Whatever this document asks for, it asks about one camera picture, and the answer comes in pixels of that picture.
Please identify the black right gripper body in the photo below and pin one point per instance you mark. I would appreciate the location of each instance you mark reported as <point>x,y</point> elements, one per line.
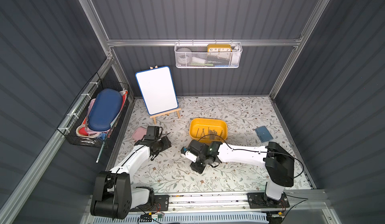
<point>198,163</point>

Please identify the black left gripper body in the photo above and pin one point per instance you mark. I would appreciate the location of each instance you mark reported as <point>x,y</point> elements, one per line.
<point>164,144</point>

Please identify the yellow plastic storage box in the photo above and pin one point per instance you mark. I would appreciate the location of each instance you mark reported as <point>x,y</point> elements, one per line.
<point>208,130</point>

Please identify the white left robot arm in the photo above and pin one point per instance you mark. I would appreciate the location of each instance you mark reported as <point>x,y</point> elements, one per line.
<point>114,196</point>

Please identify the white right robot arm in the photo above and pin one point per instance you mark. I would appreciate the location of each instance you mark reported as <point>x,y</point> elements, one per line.
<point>276,160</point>

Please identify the pink phone case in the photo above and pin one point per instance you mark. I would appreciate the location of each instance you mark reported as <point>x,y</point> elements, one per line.
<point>139,133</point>

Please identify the wooden easel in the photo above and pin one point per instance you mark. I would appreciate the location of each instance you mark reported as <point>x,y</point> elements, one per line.
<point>167,113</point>

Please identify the blue oval case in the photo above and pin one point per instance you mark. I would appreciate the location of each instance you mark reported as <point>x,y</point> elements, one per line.
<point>105,109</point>

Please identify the yellow clock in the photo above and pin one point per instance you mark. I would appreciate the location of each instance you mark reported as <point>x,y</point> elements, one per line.
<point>219,48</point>

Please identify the white board with blue frame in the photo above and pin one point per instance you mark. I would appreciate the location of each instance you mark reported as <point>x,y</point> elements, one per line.
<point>143,83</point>

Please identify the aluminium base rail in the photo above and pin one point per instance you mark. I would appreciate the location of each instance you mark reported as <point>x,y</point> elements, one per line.
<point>238,201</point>

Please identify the black wire side basket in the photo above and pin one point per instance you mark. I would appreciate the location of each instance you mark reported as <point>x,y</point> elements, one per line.
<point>76,131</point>

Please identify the white wire wall basket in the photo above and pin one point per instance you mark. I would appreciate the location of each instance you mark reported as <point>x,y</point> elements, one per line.
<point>195,56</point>

